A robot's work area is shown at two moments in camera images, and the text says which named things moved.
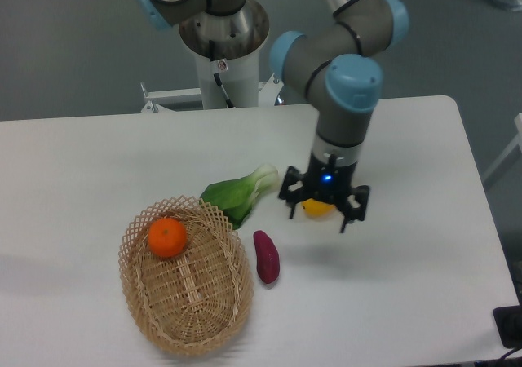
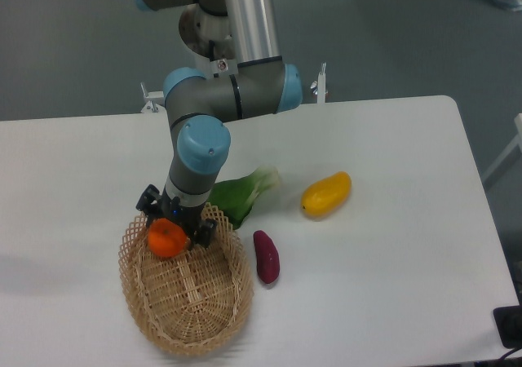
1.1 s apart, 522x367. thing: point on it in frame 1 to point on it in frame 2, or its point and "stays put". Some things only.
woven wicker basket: (196, 302) stays put
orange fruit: (167, 237) stays put
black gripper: (330, 181) to (154, 205)
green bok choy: (236, 197) stays put
